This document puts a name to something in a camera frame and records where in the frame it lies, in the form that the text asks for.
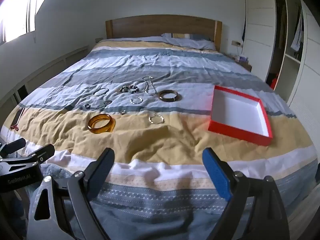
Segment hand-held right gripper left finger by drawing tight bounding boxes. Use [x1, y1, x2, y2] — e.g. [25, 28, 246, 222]
[26, 148, 115, 240]

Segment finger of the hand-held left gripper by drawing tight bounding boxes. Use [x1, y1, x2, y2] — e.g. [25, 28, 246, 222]
[0, 144, 55, 170]
[0, 138, 27, 157]

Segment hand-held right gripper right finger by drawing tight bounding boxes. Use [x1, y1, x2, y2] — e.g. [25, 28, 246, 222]
[202, 147, 290, 240]

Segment amber resin bangle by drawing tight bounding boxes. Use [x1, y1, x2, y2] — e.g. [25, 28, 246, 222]
[88, 114, 116, 135]

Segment red cardboard box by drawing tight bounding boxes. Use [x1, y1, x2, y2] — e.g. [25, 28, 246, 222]
[208, 85, 273, 146]

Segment small silver bracelet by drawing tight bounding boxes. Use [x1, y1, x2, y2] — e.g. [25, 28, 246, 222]
[149, 114, 165, 125]

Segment dark brown bangle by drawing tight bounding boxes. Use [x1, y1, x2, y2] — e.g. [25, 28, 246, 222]
[158, 90, 179, 102]

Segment dark beaded bracelet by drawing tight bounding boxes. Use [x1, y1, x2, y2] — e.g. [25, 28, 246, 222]
[120, 85, 139, 94]

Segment silver chain bracelet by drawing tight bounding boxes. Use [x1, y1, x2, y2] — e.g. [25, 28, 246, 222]
[142, 76, 156, 96]

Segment smartphone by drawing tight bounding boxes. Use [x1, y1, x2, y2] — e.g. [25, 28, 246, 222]
[12, 107, 25, 125]

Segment low white cabinet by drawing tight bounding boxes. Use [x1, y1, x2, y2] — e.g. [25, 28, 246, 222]
[0, 45, 89, 105]

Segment wooden nightstand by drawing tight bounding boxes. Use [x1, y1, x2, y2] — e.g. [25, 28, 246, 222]
[225, 52, 252, 72]

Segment window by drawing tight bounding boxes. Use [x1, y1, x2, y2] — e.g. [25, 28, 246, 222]
[0, 0, 38, 44]

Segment striped pillow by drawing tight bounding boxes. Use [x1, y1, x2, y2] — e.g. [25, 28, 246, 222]
[161, 33, 216, 50]

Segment white wardrobe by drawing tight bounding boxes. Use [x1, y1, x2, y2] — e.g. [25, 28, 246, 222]
[244, 0, 320, 107]

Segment wooden headboard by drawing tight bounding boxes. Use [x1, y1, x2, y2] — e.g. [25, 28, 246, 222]
[105, 14, 222, 52]

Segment hanging clothes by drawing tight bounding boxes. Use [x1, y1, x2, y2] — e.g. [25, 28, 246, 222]
[290, 5, 304, 52]

